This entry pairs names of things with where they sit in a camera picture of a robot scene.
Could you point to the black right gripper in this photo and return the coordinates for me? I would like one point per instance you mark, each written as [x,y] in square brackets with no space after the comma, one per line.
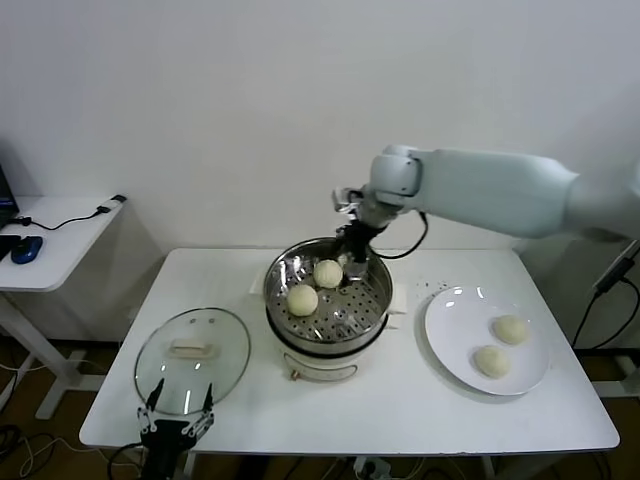
[359,242]

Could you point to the white power strip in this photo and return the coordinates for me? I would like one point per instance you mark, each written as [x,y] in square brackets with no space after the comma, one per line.
[372,467]

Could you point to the blue computer mouse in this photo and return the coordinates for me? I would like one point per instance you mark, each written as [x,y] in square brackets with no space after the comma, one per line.
[25,250]

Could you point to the white steamed baozi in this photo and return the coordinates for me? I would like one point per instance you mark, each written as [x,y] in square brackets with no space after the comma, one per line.
[491,361]
[510,330]
[302,300]
[327,273]

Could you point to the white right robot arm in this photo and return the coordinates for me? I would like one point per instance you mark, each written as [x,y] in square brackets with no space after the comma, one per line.
[475,185]

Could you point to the perforated steel steamer basket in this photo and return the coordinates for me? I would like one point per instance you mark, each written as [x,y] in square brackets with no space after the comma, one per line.
[350,305]

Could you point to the white round plate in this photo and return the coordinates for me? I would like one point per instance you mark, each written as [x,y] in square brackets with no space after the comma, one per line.
[450,325]

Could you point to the white electric cooking pot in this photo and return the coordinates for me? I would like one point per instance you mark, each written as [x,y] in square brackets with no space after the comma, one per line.
[320,367]

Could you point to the white side table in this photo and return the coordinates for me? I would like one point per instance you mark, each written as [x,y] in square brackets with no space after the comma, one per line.
[65,260]

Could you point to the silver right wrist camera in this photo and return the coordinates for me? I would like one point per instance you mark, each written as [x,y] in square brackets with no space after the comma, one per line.
[345,197]

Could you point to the dark laptop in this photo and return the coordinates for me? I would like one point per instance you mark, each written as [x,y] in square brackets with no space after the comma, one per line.
[5,200]

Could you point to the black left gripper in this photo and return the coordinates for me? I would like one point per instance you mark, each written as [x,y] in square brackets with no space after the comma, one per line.
[162,445]

